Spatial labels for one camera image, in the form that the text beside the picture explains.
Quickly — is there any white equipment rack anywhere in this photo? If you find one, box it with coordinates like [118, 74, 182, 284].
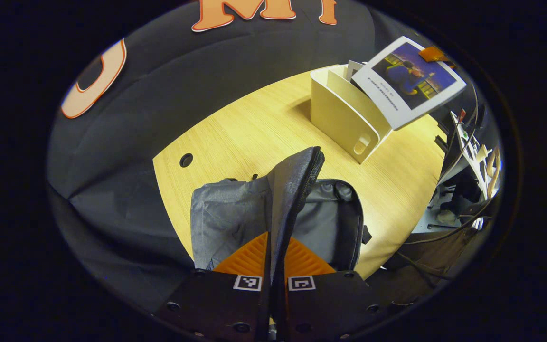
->
[449, 108, 502, 200]

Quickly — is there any blue cover book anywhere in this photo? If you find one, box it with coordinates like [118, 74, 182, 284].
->
[351, 36, 467, 131]

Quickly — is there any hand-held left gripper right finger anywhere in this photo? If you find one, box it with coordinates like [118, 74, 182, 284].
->
[273, 237, 384, 342]

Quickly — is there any cream bookshelf file holder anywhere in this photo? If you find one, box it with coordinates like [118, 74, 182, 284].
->
[310, 60, 393, 165]

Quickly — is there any grey schoolbag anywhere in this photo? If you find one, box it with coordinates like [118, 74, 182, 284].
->
[190, 146, 372, 281]

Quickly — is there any black backdrop cloth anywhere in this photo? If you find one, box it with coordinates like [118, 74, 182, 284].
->
[48, 0, 445, 314]

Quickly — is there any black cable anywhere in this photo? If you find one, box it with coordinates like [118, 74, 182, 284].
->
[404, 199, 495, 245]

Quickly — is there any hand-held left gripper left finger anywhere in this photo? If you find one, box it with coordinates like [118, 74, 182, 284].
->
[154, 231, 271, 342]

